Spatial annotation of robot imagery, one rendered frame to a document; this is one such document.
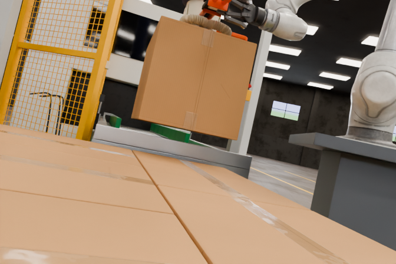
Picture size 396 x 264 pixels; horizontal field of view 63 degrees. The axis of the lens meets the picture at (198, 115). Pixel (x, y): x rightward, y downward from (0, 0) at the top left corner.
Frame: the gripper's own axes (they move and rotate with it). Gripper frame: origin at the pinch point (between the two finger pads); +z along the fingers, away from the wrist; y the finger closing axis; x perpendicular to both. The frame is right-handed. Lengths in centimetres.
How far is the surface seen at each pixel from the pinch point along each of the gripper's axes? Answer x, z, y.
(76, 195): -74, 35, 65
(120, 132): 10, 26, 60
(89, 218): -84, 33, 65
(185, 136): 85, -21, 58
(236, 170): 10, -28, 66
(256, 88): 292, -162, -24
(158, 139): 10, 10, 60
